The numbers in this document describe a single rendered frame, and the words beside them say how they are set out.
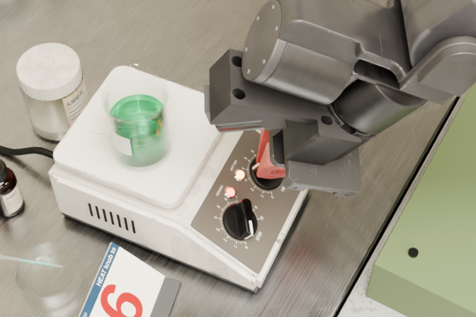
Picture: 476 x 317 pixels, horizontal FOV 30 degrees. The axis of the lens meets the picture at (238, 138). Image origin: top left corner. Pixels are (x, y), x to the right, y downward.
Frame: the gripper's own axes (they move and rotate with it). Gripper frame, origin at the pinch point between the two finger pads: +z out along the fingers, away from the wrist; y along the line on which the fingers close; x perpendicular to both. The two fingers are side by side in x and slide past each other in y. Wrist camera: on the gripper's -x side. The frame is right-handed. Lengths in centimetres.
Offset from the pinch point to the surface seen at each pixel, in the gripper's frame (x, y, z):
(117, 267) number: -11.2, 8.3, 6.5
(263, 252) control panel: 0.0, 7.3, 1.4
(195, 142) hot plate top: -6.5, -1.5, 0.7
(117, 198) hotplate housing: -12.0, 3.0, 4.3
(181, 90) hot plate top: -6.9, -7.2, 2.5
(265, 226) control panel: 0.3, 4.9, 1.4
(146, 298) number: -8.4, 10.5, 7.1
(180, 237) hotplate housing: -7.1, 6.3, 2.7
